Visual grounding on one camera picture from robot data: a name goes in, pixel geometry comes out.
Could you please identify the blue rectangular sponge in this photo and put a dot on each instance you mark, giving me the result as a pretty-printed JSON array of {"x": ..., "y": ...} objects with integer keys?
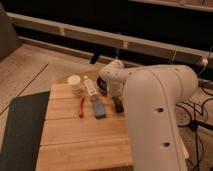
[{"x": 99, "y": 110}]

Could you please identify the black floor mat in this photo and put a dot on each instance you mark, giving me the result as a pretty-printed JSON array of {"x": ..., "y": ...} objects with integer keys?
[{"x": 23, "y": 132}]

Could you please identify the dark blue ceramic bowl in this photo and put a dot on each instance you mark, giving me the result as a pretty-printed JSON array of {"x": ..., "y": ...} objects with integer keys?
[{"x": 102, "y": 85}]

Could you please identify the black rectangular block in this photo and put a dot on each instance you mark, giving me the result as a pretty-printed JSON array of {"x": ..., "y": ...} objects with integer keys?
[{"x": 118, "y": 105}]

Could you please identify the white low shelf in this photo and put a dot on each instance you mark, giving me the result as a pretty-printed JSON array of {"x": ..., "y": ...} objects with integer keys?
[{"x": 114, "y": 40}]

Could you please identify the white plastic cup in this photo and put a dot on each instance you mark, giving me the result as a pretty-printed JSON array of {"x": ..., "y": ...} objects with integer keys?
[{"x": 74, "y": 81}]

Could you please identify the white squeeze bottle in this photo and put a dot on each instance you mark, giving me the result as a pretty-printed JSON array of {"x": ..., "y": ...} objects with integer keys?
[{"x": 90, "y": 88}]

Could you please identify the grey couch corner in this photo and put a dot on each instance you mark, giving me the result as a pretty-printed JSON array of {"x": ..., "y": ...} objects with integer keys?
[{"x": 9, "y": 40}]

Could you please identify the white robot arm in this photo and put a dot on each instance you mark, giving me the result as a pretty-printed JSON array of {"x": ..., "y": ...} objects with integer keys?
[{"x": 150, "y": 95}]

